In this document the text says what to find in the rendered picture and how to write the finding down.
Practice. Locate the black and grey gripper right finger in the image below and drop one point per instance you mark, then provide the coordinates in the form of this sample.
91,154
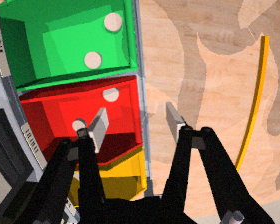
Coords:
233,202

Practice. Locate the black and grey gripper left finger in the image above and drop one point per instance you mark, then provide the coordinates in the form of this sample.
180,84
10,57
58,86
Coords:
48,201

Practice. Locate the beige round disc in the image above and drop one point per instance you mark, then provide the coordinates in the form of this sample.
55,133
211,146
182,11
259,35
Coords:
79,123
113,22
93,59
111,94

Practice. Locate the grey metal shelf rack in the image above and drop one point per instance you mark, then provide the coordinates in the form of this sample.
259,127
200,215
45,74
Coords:
24,133

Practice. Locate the green open bin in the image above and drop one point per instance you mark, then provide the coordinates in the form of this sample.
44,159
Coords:
46,40

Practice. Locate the small grey block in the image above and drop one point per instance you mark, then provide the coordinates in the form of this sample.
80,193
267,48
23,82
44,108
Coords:
76,175

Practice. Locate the red bin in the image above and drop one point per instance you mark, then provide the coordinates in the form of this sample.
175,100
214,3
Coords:
51,120

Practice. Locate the orange bar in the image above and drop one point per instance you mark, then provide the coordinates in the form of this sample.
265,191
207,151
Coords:
256,99

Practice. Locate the yellow open bin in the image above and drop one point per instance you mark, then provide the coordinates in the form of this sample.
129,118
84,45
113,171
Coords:
125,182

